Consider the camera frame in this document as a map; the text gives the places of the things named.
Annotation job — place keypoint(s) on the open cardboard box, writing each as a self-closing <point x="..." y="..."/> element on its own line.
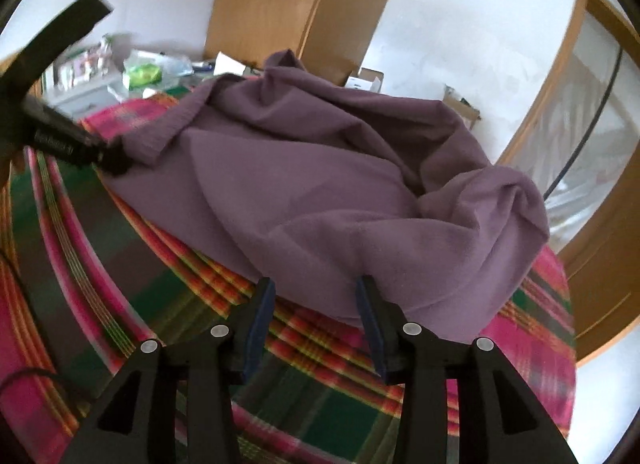
<point x="462" y="109"/>

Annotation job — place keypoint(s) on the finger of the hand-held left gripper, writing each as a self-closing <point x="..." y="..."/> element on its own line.
<point x="116" y="158"/>

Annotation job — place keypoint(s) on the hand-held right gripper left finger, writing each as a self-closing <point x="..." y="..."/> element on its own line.
<point x="260" y="329"/>

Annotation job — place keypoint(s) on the white paper card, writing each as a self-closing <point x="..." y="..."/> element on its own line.
<point x="227" y="64"/>

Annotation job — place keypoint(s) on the pink green plaid blanket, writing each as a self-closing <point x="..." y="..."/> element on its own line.
<point x="150" y="304"/>

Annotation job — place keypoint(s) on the clear plastic bag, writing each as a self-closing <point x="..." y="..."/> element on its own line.
<point x="175" y="64"/>

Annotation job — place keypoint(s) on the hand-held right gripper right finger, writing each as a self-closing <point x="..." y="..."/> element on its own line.
<point x="369" y="329"/>

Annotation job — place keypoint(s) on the wooden door frame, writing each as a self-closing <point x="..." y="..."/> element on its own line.
<point x="560" y="64"/>

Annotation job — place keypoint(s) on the purple sweater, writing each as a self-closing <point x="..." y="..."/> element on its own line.
<point x="300" y="184"/>

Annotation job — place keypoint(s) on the white box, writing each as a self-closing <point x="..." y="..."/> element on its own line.
<point x="367" y="78"/>

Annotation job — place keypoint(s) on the wooden wardrobe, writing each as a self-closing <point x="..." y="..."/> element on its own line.
<point x="265" y="4"/>

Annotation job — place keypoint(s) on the pile of small packets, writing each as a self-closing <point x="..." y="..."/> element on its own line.
<point x="85" y="64"/>

